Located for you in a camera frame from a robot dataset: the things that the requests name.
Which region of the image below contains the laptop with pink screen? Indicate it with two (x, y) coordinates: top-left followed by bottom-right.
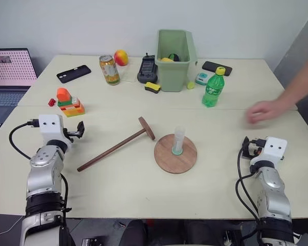
(0, 47), (38, 141)

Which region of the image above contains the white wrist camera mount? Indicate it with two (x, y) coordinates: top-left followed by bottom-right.
(249, 136), (288, 165)
(38, 114), (73, 150)

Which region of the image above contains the brown wooden rod with disc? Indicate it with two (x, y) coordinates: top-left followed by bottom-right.
(76, 116), (156, 173)

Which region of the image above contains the black smartphone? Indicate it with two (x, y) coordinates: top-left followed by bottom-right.
(56, 65), (91, 85)

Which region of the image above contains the black phone with plain back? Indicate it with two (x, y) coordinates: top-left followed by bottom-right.
(202, 60), (233, 77)

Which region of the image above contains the clear plastic bag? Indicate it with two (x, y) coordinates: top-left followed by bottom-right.
(119, 63), (142, 83)

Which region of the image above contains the dark rounded shape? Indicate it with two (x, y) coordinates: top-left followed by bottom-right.
(118, 219), (148, 246)

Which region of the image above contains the yellow and black sponge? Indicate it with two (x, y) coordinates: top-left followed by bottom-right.
(144, 81), (162, 95)

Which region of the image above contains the thin white cable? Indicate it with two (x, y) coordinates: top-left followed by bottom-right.
(0, 213), (25, 238)

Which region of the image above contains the black remote controller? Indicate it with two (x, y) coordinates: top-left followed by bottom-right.
(137, 52), (159, 85)

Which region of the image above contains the red and yellow apple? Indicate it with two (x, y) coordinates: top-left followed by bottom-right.
(113, 49), (129, 67)

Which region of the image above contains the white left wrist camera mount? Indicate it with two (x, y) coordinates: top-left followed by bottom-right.
(38, 114), (73, 150)

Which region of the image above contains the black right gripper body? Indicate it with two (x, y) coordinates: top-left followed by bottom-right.
(247, 139), (266, 158)

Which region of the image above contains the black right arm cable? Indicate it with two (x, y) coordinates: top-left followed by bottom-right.
(235, 148), (260, 221)

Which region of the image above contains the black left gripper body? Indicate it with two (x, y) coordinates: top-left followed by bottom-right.
(63, 128), (80, 144)

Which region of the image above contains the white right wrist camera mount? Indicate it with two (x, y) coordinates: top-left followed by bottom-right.
(249, 136), (288, 165)

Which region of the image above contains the clear tube with green collar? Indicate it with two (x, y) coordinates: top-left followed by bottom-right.
(171, 125), (187, 156)

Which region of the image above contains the orange toy block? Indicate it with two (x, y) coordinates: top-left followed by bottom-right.
(56, 87), (71, 102)

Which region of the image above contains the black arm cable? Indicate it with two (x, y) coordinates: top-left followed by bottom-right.
(235, 148), (260, 221)
(9, 118), (40, 161)

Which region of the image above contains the green plastic soda bottle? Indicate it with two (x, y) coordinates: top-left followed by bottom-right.
(201, 66), (226, 108)

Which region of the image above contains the green plastic bin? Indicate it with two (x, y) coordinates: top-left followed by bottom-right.
(154, 29), (199, 93)

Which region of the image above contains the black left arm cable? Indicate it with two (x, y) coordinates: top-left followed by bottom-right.
(9, 118), (40, 161)

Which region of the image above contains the round wooden disc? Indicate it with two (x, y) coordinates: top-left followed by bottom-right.
(153, 133), (198, 175)

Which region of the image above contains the yellow drink can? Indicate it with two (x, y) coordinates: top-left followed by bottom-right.
(99, 54), (121, 86)

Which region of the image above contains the person's bare hand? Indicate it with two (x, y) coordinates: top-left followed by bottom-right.
(246, 100), (283, 125)

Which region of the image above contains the colourful toy block stack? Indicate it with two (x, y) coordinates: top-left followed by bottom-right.
(57, 95), (86, 118)

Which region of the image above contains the white and teal small device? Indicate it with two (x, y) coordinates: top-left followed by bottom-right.
(195, 72), (209, 86)

